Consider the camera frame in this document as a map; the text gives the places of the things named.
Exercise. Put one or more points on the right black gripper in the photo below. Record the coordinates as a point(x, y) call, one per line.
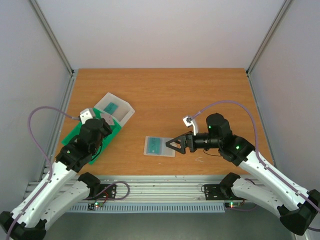
point(188, 142)

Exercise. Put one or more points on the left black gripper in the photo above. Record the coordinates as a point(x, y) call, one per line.
point(108, 130)

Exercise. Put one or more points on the beige card holder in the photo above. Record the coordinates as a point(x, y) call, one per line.
point(166, 152)

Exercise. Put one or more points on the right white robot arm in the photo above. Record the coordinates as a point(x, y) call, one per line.
point(294, 205)

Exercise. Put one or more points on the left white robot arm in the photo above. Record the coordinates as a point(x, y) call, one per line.
point(30, 220)

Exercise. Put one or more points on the teal card in box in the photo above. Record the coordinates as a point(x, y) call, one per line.
point(111, 108)

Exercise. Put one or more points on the teal card in holder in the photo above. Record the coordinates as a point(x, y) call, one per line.
point(154, 145)

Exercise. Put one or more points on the translucent white plastic box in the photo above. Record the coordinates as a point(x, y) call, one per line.
point(118, 108)

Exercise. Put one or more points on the left small circuit board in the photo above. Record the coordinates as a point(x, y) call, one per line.
point(94, 206)

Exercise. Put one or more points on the small circuit board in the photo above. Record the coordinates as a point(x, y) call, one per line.
point(232, 205)
point(94, 206)

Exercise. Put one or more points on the right small circuit board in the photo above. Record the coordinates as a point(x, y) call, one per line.
point(232, 205)

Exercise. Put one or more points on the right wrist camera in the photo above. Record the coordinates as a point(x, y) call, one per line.
point(189, 121)

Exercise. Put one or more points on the left aluminium corner post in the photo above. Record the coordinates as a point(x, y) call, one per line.
point(47, 28)

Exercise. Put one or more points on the aluminium corner post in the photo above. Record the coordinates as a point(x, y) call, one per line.
point(47, 28)
point(285, 6)

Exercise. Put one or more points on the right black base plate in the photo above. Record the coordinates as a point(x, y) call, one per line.
point(212, 192)

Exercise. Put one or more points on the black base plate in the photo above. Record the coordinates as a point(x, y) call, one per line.
point(212, 192)
point(102, 192)

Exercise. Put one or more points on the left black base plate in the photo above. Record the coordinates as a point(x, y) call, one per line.
point(102, 192)

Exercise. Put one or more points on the aluminium front rail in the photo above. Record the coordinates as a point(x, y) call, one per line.
point(164, 188)

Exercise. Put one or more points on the grey slotted cable duct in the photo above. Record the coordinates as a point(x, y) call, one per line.
point(141, 208)

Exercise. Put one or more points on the right aluminium corner post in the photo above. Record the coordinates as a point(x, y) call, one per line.
point(285, 6)

